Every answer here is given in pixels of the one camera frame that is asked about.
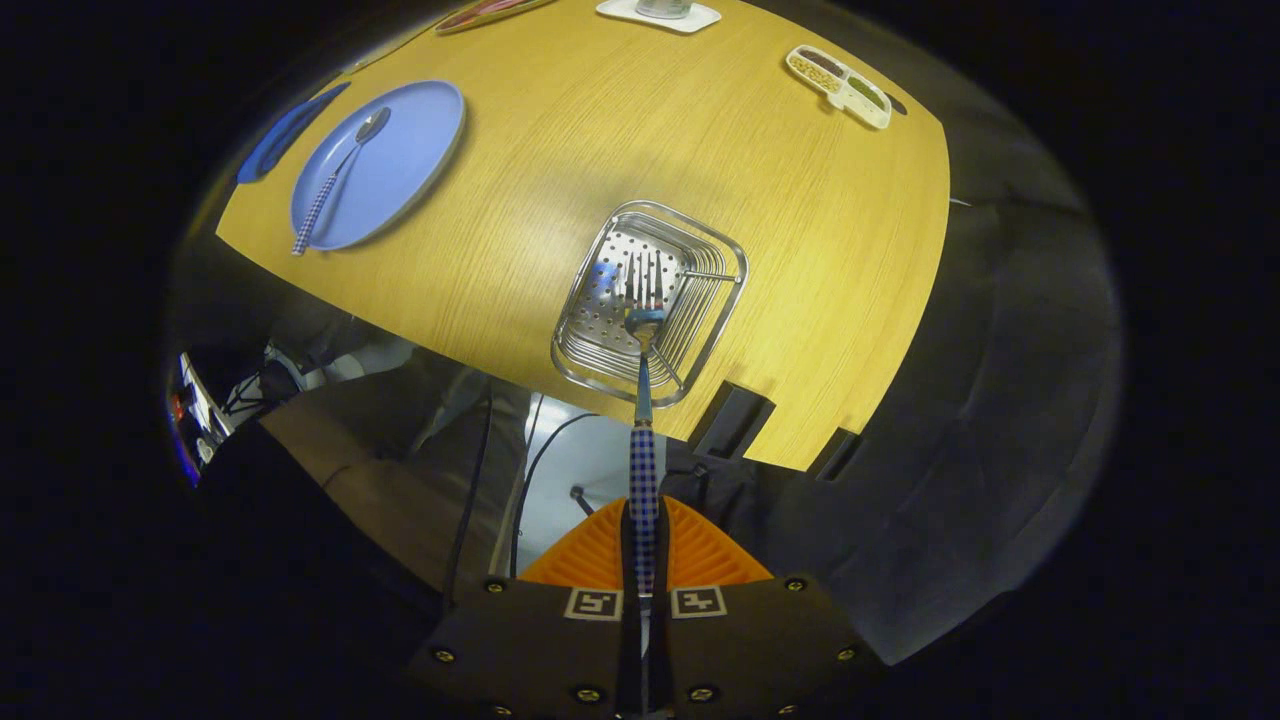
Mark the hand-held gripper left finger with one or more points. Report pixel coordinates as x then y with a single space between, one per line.
540 650

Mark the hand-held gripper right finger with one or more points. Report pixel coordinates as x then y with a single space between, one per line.
750 650

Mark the short black rod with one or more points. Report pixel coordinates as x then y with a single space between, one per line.
581 497

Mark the black table clamp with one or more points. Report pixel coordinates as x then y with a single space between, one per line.
835 455
730 420

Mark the person's brown trouser leg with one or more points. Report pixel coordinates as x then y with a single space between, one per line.
400 480

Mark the bright display screen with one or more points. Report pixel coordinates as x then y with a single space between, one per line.
195 410

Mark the blue round plate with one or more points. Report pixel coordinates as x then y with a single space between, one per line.
400 170

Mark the white divided seasoning tray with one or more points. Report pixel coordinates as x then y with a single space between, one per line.
850 95

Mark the blue towel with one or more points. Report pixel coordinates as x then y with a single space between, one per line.
280 140

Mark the oval food plate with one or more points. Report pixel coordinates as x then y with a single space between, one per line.
490 12

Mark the white square coaster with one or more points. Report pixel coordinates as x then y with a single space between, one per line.
615 10

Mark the white drink bottle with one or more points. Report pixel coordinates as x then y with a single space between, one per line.
663 8

